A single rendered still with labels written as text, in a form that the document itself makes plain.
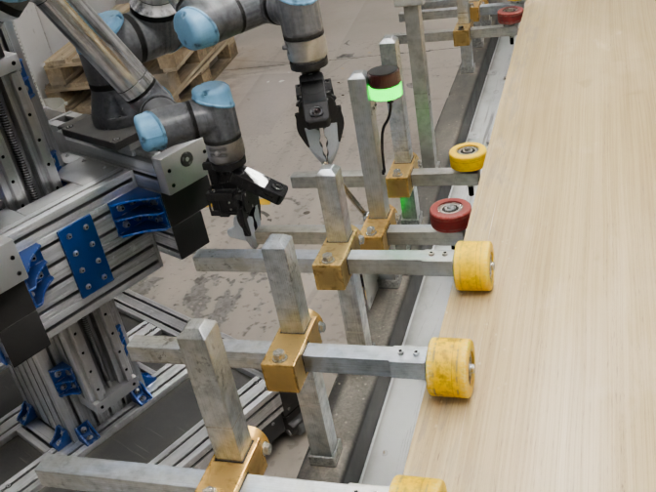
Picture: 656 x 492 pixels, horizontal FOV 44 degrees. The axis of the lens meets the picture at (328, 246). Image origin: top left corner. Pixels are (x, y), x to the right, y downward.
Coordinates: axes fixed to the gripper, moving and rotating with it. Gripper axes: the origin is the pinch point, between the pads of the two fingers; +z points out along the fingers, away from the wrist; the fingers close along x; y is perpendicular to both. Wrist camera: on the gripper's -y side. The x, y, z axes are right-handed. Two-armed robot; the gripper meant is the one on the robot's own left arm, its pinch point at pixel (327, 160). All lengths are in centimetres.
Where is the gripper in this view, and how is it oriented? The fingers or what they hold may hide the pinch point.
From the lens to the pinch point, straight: 159.1
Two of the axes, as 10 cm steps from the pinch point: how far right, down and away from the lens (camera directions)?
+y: -0.7, -5.1, 8.6
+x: -9.8, 1.8, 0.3
